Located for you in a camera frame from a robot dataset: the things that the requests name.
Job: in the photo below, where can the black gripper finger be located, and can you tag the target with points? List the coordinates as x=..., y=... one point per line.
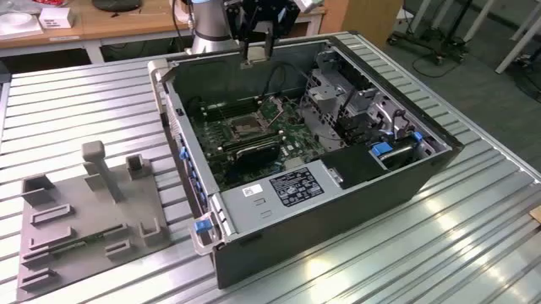
x=272, y=47
x=245, y=49

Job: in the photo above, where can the silver CPU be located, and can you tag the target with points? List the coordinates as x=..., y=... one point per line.
x=258, y=54

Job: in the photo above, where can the CPU socket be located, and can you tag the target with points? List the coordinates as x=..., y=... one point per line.
x=249, y=126

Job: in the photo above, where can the blue slot retainer clip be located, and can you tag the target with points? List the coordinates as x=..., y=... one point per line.
x=182, y=153
x=197, y=184

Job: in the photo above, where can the grey metal drive cage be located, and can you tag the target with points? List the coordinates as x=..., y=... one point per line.
x=325, y=95

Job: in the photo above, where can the wooden cabinet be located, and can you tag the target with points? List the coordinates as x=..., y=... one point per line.
x=368, y=19

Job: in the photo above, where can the green motherboard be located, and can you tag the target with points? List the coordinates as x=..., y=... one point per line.
x=305, y=136

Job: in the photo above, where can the green RAM stick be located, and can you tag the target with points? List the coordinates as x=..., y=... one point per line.
x=249, y=141
x=77, y=244

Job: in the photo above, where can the black graphics card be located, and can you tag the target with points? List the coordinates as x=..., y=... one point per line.
x=258, y=155

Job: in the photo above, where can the black round base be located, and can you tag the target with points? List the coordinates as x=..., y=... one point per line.
x=117, y=3

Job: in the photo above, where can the black wheeled stand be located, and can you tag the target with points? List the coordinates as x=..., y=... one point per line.
x=440, y=58

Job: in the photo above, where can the blue plastic latch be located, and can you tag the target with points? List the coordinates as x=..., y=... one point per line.
x=381, y=149

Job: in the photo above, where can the black plastic shroud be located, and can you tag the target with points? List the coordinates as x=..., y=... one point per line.
x=350, y=168

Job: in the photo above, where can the small blue clip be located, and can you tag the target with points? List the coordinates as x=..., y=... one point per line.
x=417, y=137

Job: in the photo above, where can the white cardboard box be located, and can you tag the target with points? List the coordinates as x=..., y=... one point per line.
x=57, y=17

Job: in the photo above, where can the red packet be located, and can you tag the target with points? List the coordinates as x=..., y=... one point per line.
x=49, y=2

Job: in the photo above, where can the grey power supply unit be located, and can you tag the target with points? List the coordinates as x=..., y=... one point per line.
x=258, y=212

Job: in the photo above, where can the white plastic tray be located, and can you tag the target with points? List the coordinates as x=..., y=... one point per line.
x=16, y=22

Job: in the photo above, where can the black open PC case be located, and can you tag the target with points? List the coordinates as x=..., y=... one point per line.
x=321, y=240

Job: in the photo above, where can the grey parts rack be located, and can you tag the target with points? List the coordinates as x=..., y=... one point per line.
x=85, y=221

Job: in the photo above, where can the wooden block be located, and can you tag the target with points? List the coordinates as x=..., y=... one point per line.
x=536, y=217

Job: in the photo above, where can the wooden desk white frame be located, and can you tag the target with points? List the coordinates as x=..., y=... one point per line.
x=59, y=33
x=135, y=22

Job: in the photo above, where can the white table frame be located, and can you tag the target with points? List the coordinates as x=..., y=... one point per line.
x=519, y=47

